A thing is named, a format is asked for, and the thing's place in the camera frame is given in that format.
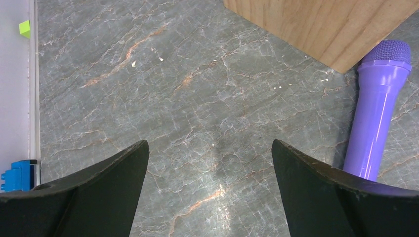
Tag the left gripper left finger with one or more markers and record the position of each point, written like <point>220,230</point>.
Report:
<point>97,201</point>

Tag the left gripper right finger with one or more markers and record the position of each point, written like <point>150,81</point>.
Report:
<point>322,201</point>

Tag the wooden shelf unit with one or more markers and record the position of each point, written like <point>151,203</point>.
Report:
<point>337,33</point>

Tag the blue toy car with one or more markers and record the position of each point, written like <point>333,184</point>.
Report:
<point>23,175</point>

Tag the purple toy microphone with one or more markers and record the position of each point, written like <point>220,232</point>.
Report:
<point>381,75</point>

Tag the small lime green cube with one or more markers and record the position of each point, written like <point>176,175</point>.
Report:
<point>25,29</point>

